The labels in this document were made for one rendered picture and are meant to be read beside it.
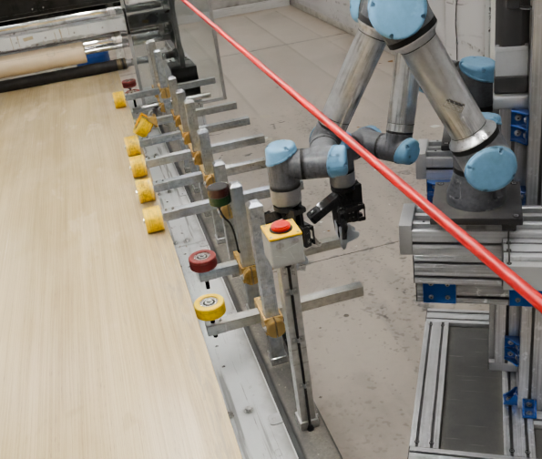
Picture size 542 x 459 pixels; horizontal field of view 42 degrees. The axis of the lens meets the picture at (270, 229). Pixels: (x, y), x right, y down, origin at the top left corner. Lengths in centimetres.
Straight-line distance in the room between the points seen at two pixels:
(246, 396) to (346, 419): 87
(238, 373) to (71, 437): 64
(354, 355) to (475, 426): 80
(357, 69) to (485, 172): 38
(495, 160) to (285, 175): 48
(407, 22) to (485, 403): 141
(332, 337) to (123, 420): 176
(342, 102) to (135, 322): 75
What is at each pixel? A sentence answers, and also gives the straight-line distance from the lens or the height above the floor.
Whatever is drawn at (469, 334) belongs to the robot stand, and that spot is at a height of 21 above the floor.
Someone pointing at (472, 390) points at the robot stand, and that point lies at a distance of 256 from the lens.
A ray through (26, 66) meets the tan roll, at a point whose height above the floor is 103.
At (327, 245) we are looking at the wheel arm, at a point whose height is 85.
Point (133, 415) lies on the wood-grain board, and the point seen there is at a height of 90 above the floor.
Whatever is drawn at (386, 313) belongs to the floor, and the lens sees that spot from 329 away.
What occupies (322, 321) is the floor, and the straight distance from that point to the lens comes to 327.
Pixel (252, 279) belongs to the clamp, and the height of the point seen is 84.
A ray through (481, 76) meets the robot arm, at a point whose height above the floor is 123.
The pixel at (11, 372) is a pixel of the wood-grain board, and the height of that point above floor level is 90.
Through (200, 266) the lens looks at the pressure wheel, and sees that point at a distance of 202.
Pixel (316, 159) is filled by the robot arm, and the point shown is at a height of 125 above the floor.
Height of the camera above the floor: 187
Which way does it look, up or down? 27 degrees down
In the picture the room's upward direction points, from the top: 8 degrees counter-clockwise
